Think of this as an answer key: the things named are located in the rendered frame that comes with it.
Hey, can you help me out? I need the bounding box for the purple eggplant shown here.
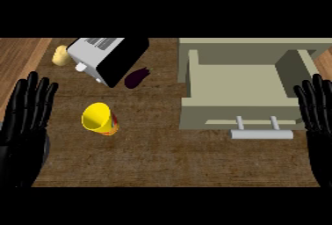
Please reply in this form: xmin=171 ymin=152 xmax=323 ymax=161
xmin=123 ymin=67 xmax=154 ymax=90

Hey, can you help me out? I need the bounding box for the white and black toaster oven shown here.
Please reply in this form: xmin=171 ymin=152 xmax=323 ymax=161
xmin=67 ymin=38 xmax=151 ymax=89

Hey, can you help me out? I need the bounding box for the pale green drawer front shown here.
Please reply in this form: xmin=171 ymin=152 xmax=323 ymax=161
xmin=177 ymin=97 xmax=309 ymax=141

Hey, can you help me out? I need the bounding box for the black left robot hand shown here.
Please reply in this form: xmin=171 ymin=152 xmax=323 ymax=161
xmin=0 ymin=70 xmax=59 ymax=188

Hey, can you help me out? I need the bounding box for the yellow cup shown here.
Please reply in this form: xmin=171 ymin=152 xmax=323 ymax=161
xmin=80 ymin=102 xmax=121 ymax=136

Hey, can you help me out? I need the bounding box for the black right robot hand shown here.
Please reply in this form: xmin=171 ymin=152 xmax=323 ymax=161
xmin=294 ymin=73 xmax=332 ymax=188

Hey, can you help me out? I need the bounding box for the yellow potato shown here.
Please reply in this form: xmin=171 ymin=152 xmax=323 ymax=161
xmin=50 ymin=44 xmax=71 ymax=67

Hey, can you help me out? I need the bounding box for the pale green cabinet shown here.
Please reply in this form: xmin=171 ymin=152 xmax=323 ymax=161
xmin=177 ymin=38 xmax=332 ymax=84

